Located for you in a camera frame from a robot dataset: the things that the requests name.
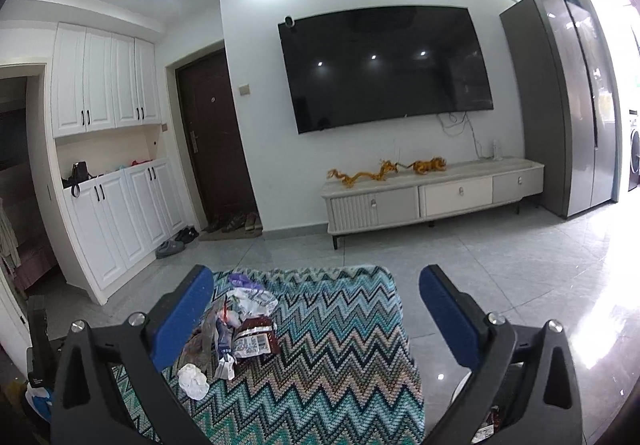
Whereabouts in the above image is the purple plastic wrapper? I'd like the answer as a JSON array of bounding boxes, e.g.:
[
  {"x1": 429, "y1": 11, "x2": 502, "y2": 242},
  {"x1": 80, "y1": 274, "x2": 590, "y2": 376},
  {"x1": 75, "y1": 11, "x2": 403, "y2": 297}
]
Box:
[{"x1": 228, "y1": 272, "x2": 261, "y2": 293}]

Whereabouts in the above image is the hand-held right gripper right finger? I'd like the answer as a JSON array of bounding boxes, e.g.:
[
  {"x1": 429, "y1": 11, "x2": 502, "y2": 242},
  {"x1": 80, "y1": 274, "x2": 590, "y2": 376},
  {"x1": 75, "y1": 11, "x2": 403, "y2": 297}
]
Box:
[{"x1": 419, "y1": 264, "x2": 586, "y2": 445}]

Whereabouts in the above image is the pair of grey slippers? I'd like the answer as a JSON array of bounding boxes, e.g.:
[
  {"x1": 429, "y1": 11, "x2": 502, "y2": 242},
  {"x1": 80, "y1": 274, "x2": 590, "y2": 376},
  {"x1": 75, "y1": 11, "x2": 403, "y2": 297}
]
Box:
[{"x1": 155, "y1": 240, "x2": 187, "y2": 260}]

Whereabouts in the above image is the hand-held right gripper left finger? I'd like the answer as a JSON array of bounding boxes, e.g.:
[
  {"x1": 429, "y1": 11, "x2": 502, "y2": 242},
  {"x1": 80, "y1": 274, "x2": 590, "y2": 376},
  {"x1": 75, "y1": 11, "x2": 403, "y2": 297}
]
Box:
[{"x1": 50, "y1": 265, "x2": 216, "y2": 445}]

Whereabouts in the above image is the white panelled cabinet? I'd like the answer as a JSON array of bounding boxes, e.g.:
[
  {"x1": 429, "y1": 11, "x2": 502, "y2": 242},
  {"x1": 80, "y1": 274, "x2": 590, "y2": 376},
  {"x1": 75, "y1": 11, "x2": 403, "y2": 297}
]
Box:
[{"x1": 45, "y1": 21, "x2": 188, "y2": 307}]

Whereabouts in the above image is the white washing machine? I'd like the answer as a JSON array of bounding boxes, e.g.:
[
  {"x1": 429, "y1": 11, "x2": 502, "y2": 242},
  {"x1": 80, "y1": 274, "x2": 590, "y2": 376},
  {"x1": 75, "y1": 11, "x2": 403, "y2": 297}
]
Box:
[{"x1": 626, "y1": 107, "x2": 640, "y2": 193}]

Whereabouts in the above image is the brown doormat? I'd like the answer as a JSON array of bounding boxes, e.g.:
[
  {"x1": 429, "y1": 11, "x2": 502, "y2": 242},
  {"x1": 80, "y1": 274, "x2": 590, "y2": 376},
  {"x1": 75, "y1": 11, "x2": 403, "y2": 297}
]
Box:
[{"x1": 200, "y1": 225, "x2": 263, "y2": 242}]

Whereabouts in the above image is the red snack packet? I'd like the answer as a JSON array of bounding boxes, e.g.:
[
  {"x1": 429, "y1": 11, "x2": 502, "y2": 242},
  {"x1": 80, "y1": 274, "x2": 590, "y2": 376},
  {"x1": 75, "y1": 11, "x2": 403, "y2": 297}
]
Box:
[{"x1": 234, "y1": 317, "x2": 277, "y2": 357}]

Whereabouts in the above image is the black handbag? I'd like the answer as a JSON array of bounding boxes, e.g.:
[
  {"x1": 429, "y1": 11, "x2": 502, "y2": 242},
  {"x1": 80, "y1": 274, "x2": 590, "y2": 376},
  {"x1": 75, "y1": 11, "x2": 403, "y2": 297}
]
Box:
[{"x1": 61, "y1": 162, "x2": 90, "y2": 198}]

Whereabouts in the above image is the grey double door refrigerator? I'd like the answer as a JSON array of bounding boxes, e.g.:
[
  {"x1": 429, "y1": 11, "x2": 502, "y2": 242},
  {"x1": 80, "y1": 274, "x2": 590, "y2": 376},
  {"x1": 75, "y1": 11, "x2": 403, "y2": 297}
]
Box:
[{"x1": 500, "y1": 0, "x2": 626, "y2": 220}]

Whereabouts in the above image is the white tissue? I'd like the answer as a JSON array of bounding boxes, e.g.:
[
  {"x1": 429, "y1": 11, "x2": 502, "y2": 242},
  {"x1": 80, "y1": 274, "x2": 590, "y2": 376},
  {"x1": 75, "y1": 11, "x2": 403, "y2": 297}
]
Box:
[{"x1": 177, "y1": 364, "x2": 211, "y2": 401}]

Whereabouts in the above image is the zigzag knitted blanket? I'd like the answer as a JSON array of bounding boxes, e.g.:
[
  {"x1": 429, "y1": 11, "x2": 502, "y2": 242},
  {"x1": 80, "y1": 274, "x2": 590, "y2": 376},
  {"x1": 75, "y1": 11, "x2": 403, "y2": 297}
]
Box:
[{"x1": 111, "y1": 265, "x2": 426, "y2": 445}]

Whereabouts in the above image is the person's left hand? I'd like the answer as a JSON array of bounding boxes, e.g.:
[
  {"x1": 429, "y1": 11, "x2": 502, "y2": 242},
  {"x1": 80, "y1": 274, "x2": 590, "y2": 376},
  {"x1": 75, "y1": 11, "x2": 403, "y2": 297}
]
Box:
[{"x1": 24, "y1": 382, "x2": 55, "y2": 423}]

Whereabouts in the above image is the golden dragon figurine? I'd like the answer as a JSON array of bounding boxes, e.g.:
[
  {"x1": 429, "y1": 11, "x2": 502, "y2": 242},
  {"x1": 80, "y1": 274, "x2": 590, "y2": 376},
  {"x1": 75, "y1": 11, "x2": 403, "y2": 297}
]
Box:
[{"x1": 327, "y1": 159, "x2": 401, "y2": 186}]

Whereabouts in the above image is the white plastic bag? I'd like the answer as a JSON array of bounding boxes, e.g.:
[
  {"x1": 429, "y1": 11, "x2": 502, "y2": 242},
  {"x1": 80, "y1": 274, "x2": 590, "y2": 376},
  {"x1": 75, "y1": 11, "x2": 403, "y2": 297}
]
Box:
[{"x1": 225, "y1": 287, "x2": 278, "y2": 318}]

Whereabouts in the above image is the white low television stand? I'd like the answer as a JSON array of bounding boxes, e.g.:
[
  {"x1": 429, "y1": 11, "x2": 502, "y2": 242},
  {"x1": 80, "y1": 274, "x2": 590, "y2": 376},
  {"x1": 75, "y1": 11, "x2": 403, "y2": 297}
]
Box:
[{"x1": 320, "y1": 157, "x2": 545, "y2": 251}]

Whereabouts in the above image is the white round trash bin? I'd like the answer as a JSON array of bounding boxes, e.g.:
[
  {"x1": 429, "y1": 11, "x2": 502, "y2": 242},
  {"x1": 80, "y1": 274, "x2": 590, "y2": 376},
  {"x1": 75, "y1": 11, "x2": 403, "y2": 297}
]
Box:
[{"x1": 448, "y1": 361, "x2": 527, "y2": 445}]

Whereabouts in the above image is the golden tiger figurine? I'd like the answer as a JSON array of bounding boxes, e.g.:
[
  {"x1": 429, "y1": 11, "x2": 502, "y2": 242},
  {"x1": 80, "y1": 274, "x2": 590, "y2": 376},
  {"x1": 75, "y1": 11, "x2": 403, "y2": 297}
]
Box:
[{"x1": 410, "y1": 157, "x2": 448, "y2": 174}]

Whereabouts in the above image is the dark brown entrance door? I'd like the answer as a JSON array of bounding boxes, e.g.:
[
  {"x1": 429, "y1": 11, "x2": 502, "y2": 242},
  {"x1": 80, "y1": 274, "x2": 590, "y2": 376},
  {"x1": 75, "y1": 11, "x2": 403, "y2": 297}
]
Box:
[{"x1": 176, "y1": 49, "x2": 259, "y2": 232}]

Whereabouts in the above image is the large black wall television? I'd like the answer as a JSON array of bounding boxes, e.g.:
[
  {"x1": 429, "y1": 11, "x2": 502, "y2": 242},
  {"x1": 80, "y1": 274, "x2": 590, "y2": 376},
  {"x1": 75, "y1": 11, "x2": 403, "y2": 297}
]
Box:
[{"x1": 278, "y1": 5, "x2": 495, "y2": 136}]

